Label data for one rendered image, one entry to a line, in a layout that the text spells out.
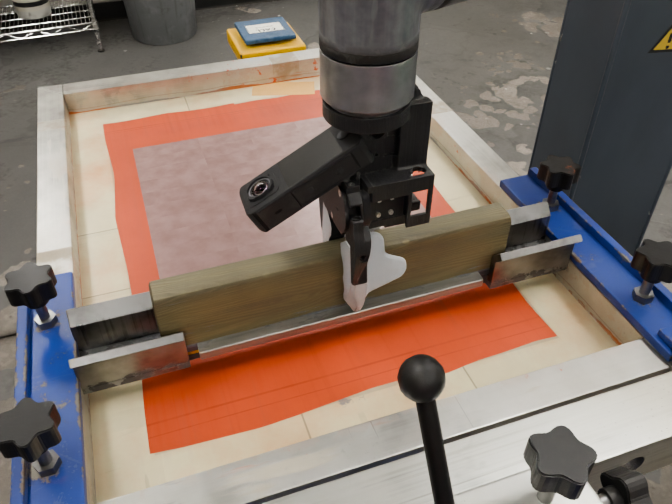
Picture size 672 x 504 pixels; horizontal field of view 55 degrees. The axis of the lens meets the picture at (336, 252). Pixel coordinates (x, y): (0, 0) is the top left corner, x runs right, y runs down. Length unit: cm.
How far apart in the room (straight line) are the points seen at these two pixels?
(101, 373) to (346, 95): 32
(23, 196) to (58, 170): 187
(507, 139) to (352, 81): 249
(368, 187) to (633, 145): 68
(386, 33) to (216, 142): 55
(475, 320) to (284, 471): 27
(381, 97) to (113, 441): 37
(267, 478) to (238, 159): 52
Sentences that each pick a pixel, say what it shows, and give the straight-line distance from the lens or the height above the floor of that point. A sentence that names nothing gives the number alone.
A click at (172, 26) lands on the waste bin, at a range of 386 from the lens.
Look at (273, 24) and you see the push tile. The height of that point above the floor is 97.
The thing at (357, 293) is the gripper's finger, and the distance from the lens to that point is 59.
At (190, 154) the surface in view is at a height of 96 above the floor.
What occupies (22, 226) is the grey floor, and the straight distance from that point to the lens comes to 261.
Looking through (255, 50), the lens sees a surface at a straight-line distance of 128.
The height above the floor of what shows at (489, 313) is 96.
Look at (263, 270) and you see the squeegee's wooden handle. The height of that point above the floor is 106.
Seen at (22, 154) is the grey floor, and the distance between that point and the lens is 306.
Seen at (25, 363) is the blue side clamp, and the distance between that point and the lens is 63.
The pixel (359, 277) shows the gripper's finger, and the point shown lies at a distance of 58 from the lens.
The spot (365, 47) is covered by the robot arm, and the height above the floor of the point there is 127.
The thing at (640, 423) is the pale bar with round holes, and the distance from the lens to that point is 54.
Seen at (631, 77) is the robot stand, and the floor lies 103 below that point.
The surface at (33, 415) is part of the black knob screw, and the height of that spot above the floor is 106.
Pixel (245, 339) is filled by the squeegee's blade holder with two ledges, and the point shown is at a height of 100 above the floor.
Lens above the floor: 145
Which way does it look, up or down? 40 degrees down
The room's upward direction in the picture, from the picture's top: straight up
